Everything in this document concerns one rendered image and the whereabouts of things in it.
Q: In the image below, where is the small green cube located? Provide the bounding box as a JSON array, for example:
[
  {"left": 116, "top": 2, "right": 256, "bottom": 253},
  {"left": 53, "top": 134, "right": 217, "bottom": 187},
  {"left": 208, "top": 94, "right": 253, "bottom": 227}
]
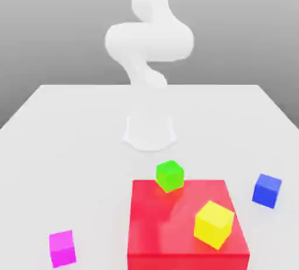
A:
[{"left": 155, "top": 159, "right": 185, "bottom": 194}]

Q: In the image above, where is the small yellow cube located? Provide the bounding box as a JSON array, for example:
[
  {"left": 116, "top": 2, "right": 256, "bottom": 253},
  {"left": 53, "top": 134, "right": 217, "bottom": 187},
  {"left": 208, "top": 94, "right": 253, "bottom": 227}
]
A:
[{"left": 193, "top": 199, "right": 235, "bottom": 251}]

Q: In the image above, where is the small blue cube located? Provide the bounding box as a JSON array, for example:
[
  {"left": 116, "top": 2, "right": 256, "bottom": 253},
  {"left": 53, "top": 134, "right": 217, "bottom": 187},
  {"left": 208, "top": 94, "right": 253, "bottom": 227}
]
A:
[{"left": 251, "top": 173, "right": 283, "bottom": 209}]

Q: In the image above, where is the small magenta cube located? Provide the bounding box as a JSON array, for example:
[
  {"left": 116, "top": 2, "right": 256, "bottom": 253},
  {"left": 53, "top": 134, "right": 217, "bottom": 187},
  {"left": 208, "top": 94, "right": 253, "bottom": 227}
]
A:
[{"left": 48, "top": 229, "right": 77, "bottom": 269}]

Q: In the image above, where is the large red box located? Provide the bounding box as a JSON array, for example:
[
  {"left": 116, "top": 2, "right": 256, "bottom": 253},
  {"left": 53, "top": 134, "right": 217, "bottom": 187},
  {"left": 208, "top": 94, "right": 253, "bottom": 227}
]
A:
[{"left": 127, "top": 179, "right": 251, "bottom": 270}]

